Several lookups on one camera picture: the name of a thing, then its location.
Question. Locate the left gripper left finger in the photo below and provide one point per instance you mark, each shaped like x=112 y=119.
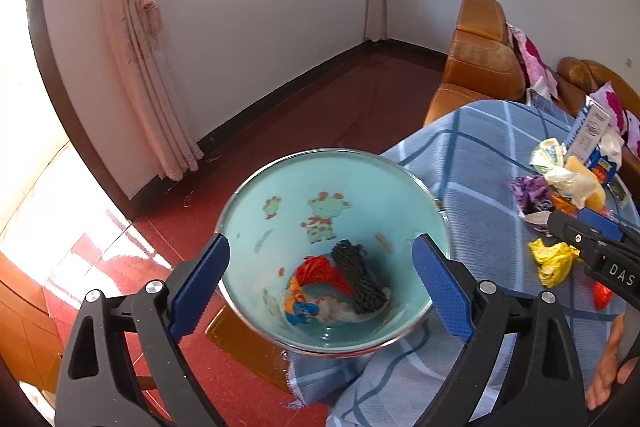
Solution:
x=97 y=385

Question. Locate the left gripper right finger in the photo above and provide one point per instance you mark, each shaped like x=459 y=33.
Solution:
x=543 y=383

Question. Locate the yellow plastic bag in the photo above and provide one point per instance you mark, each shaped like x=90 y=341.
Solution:
x=554 y=263

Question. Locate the yellow sponge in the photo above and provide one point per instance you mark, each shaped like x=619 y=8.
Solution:
x=586 y=190

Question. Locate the orange snack wrapper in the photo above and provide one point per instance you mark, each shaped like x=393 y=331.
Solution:
x=562 y=204

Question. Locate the black foam net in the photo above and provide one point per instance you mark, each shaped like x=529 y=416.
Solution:
x=369 y=295

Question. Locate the purple wrapper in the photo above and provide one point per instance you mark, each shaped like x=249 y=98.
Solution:
x=532 y=194

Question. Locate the pale yellow plastic wrapper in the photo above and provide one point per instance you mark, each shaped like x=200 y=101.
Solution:
x=547 y=155

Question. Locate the white plastic bag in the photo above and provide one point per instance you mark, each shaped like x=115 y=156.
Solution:
x=333 y=311

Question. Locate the small red wrapper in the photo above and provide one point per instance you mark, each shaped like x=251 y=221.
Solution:
x=313 y=270

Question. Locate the light blue trash bin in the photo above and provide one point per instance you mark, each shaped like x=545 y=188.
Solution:
x=320 y=252

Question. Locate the person's right hand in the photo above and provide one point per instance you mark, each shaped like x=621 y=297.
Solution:
x=609 y=371

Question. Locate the seaweed snack packet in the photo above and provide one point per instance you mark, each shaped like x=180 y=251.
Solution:
x=619 y=191

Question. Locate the blue Look juice carton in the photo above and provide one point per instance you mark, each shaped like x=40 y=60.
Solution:
x=606 y=159

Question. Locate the wooden chair under bin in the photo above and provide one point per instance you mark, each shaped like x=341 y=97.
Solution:
x=259 y=355

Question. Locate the white milk carton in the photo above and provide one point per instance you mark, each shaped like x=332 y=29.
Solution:
x=586 y=132

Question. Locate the blue plaid tablecloth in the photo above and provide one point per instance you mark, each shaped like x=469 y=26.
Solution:
x=467 y=159

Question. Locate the pink floral pillow left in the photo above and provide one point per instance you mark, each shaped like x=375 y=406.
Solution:
x=623 y=122

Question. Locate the brown leather sofa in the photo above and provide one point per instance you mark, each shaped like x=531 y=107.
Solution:
x=578 y=78

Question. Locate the pink floral pillow on armchair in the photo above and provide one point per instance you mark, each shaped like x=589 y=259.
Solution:
x=540 y=76

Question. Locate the brown leather armchair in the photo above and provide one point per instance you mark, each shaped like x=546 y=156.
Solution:
x=481 y=64

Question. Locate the pink curtain left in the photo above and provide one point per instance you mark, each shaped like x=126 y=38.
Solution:
x=134 y=30

